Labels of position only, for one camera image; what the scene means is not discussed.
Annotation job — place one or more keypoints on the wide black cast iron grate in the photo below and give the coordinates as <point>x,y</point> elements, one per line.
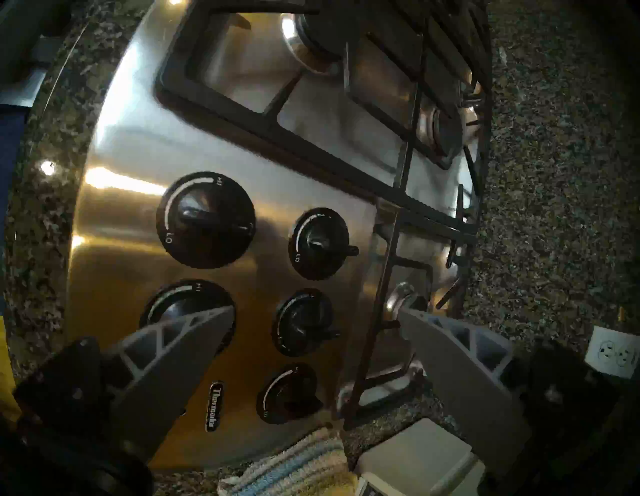
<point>300,147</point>

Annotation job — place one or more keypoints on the large black stove knob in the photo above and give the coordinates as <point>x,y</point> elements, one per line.
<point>205,220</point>
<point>172,302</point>

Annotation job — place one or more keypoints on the narrow black cast iron grate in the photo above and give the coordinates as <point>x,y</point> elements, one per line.
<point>367,325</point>

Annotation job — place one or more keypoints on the small black capped gas burner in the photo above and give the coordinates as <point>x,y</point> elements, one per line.
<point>405,297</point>

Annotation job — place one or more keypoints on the dark blue cloth cover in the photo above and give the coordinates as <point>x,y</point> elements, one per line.
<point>9,200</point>

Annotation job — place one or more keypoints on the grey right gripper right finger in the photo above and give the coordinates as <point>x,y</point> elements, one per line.
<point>470,390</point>

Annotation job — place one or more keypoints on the small black stove knob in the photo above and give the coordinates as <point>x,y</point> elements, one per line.
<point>289,393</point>
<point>302,322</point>
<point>320,243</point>

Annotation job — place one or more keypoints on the white wall power outlet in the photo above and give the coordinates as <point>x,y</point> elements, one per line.
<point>615,352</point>

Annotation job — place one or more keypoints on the white kitchen appliance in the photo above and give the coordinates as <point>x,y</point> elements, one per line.
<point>415,452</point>

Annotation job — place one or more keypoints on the stainless steel gas cooktop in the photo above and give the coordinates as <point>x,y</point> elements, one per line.
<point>130,150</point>

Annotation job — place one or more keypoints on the striped blue yellow dish towel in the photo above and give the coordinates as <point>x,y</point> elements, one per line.
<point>295,467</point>

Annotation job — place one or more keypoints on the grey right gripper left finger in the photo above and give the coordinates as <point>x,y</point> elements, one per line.
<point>150,390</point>

